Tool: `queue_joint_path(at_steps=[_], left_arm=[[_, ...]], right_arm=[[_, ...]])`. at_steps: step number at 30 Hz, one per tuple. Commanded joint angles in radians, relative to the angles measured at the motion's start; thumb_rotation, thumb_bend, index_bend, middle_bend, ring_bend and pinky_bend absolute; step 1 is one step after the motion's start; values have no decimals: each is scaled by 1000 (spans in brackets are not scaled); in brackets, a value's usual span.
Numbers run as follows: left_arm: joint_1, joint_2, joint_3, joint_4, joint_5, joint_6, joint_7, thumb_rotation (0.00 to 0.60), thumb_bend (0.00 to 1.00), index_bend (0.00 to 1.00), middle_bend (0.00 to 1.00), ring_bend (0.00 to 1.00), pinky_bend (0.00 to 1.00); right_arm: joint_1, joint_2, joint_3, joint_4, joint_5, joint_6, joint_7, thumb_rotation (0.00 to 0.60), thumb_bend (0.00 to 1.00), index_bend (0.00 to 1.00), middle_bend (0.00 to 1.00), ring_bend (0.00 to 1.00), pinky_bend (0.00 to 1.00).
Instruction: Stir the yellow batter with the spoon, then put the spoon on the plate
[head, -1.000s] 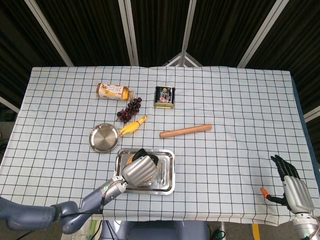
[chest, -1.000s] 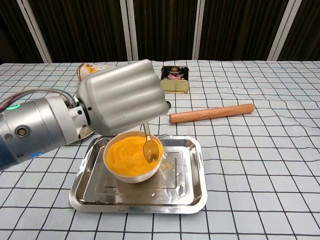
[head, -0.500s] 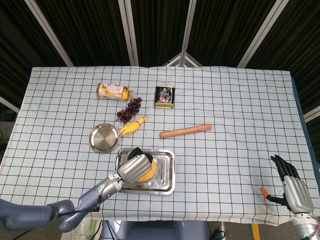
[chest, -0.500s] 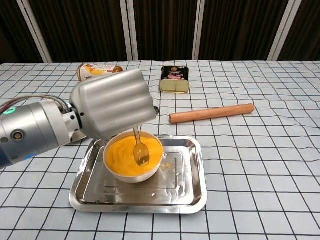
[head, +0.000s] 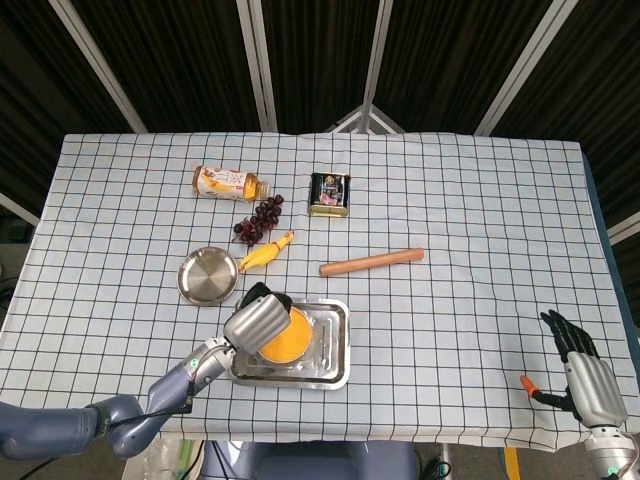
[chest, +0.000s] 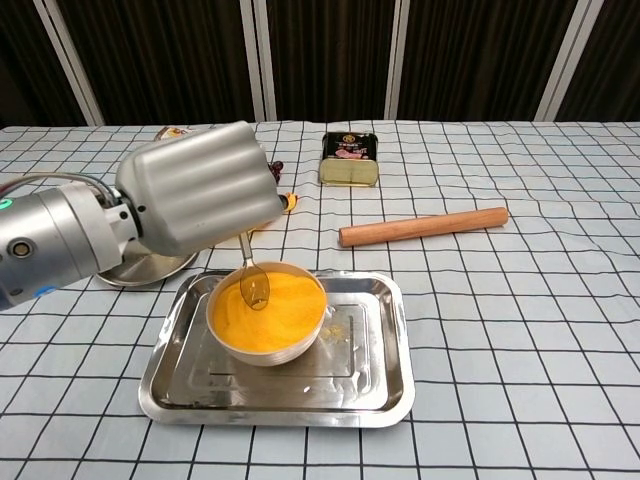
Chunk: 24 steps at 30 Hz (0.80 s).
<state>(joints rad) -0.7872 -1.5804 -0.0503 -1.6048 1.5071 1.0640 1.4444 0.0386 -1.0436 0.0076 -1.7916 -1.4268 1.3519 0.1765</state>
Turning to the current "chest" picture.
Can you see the black luncheon meat can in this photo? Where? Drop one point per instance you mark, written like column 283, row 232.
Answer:
column 350, row 172

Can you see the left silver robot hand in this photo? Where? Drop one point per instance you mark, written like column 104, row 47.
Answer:
column 200, row 185

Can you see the tea bottle with orange label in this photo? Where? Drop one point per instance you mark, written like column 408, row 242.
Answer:
column 172, row 132

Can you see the black folding screen white frame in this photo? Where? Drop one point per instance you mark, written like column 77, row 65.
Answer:
column 325, row 50

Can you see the rectangular stainless steel tray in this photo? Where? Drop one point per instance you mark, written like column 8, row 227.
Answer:
column 350, row 380

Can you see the white checked tablecloth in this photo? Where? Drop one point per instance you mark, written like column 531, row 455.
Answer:
column 500, row 350

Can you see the wooden rolling pin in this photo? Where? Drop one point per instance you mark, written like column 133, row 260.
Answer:
column 425, row 227

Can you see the small metal spoon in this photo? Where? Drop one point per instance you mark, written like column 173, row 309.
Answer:
column 255, row 292

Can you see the bunch of dark red grapes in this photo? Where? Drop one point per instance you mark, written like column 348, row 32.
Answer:
column 276, row 170

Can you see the yellow rubber chicken toy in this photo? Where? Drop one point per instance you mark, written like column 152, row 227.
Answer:
column 296, row 201

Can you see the white bowl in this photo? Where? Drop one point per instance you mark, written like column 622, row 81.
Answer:
column 270, row 356

